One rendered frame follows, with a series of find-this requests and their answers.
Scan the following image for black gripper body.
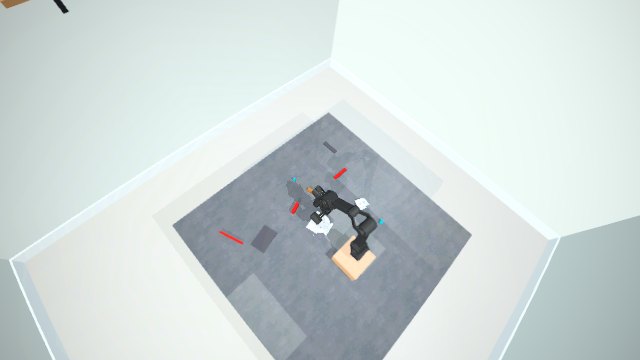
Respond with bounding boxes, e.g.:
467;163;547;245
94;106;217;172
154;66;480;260
310;204;333;225

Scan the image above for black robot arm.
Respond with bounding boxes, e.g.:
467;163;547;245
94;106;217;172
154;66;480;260
311;185;377;262

